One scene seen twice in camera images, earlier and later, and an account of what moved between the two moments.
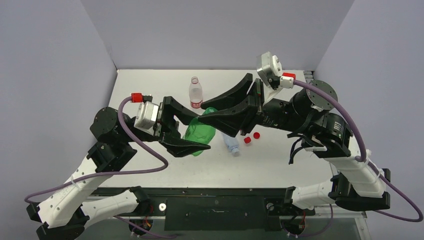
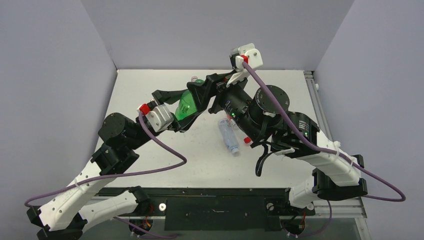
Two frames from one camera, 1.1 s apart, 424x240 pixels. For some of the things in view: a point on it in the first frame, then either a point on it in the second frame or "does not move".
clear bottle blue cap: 231,143 does not move
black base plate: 218,209 does not move
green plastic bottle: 198,131 → 186,105
